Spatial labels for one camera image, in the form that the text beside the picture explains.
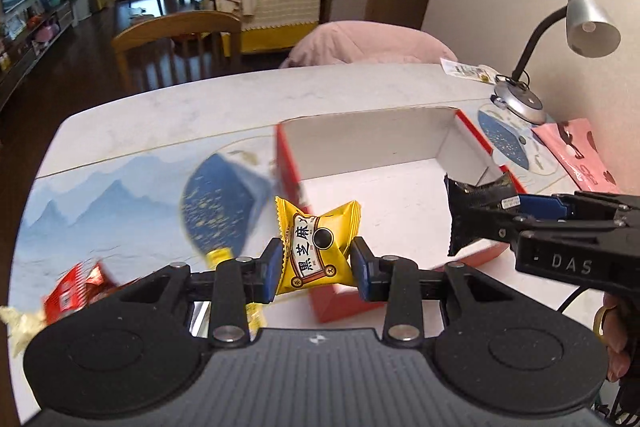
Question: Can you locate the pink patterned bag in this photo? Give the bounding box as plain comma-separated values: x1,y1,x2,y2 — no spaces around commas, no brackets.
533,118,620,194

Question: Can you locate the black cable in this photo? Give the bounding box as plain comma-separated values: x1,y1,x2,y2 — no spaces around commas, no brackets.
555,285,599,313

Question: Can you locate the silver desk lamp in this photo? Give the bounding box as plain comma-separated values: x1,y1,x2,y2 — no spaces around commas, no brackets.
490,0,622,126

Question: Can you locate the black snack packet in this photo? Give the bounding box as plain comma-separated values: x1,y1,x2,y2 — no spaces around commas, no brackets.
444,173,518,257

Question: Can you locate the yellow sesame snack packet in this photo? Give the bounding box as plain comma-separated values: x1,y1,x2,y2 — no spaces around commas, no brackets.
276,197,361,295

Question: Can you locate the pale gold snack packet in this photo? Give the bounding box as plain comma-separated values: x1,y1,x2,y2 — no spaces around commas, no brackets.
0,307,47,358

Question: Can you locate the red snack bag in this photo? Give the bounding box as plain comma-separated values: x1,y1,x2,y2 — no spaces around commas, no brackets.
43,260,119,325

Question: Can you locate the tv cabinet shelf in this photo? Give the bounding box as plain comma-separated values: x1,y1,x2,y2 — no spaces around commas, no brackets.
0,0,76,107

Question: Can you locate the wooden dining chair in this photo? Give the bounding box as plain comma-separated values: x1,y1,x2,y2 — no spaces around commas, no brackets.
112,10,242,95

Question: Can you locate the blue mountain table mat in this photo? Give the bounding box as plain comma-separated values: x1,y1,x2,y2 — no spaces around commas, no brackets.
9,103,575,311

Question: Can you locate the white paper label packet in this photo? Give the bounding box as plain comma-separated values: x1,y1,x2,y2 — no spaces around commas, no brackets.
440,57,498,84

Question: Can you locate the right hand with ring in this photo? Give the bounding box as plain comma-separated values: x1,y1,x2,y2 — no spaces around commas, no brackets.
593,293,631,383

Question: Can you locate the red white cardboard box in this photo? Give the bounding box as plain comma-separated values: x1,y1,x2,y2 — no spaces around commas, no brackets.
274,106,528,324

